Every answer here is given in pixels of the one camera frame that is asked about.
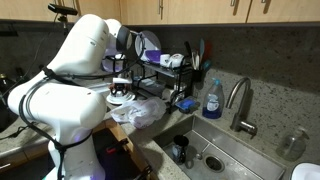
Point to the black wire dish rack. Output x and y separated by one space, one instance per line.
178 81

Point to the stainless steel sink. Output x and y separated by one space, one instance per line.
214 155

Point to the white saucer plate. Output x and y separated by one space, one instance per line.
108 99

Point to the purple plastic bowl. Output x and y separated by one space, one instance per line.
153 56

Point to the blue sponge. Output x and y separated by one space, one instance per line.
186 105

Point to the black camera on stand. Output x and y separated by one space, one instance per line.
62 9

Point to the curved metal faucet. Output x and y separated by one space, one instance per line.
239 123

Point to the white plate at corner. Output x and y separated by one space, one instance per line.
306 171

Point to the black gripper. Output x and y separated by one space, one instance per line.
119 87

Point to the black utensil holder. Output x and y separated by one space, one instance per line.
198 78

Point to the clear plastic container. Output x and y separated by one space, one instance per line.
152 87

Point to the white plastic shopping bag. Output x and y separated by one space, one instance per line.
140 113

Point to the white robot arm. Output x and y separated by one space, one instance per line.
71 110

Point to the blue dish soap bottle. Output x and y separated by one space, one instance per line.
213 103

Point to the white patterned mug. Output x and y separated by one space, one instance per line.
175 60

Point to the large white plate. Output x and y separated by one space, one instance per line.
146 40

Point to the black mug in sink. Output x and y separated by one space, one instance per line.
179 148

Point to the clear soap dispenser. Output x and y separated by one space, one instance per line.
293 145

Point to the red spatula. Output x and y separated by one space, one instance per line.
207 51

